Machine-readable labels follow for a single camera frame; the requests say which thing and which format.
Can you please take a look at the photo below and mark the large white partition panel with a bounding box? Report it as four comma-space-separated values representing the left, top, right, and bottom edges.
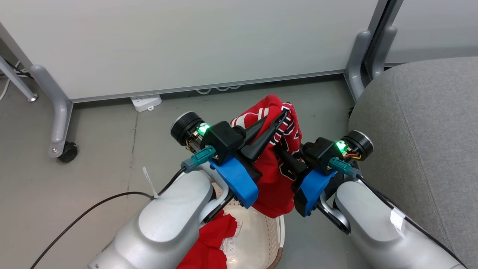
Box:
0, 0, 389, 103

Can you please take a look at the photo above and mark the white looped floor cable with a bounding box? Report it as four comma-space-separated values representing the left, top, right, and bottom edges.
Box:
196, 84, 242, 95

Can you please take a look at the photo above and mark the red jersey with white print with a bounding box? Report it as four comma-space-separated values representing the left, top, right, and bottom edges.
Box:
230, 94, 304, 219

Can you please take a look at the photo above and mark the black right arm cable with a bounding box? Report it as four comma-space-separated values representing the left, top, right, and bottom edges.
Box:
357, 176, 468, 269

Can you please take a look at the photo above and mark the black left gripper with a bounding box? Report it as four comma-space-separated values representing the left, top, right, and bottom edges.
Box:
192, 111, 289, 166

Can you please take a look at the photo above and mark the teal right cable connector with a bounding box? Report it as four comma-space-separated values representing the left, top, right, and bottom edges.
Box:
329, 157, 363, 180

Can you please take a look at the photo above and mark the grey fabric sofa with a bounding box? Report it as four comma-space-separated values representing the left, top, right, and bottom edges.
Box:
348, 57, 478, 269

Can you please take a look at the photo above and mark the white thin floor cable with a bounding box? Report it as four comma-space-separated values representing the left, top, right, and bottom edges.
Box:
0, 60, 32, 102

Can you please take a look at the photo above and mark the grey metal table leg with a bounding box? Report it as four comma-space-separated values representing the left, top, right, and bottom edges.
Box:
0, 56, 39, 103

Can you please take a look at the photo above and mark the black thin floor cable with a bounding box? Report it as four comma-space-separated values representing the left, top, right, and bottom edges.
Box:
4, 60, 33, 79

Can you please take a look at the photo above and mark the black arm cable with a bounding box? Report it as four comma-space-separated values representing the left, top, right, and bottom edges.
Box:
357, 176, 468, 269
30, 167, 187, 269

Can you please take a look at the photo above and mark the teal left cable connector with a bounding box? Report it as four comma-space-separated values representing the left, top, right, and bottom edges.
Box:
181, 145, 217, 173

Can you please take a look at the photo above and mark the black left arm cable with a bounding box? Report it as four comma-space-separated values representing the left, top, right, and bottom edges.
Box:
30, 167, 187, 269

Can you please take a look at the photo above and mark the white plastic laundry basket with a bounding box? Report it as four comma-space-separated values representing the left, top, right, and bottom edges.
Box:
197, 179, 285, 269

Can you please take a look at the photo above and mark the black caster wheel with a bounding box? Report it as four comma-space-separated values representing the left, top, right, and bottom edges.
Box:
58, 141, 78, 163

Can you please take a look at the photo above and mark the grey partition leg with caster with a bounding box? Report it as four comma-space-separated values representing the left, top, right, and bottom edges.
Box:
30, 64, 74, 158

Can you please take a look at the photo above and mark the plain red garment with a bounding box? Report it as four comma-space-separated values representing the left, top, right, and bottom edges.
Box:
176, 210, 239, 269

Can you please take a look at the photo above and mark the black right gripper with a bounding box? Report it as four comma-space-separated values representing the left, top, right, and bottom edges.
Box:
275, 137, 352, 181

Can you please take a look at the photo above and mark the narrow white partition panel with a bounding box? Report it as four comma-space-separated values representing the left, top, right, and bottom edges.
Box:
385, 0, 478, 65

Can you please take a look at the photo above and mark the white power strip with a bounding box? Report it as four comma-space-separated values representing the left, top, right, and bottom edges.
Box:
130, 94, 162, 112

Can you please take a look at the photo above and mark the white cable tie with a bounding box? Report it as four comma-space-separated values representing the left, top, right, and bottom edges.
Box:
142, 167, 159, 199

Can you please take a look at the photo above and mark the teal cable connector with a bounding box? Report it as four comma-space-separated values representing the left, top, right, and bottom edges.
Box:
181, 145, 217, 173
329, 157, 363, 180

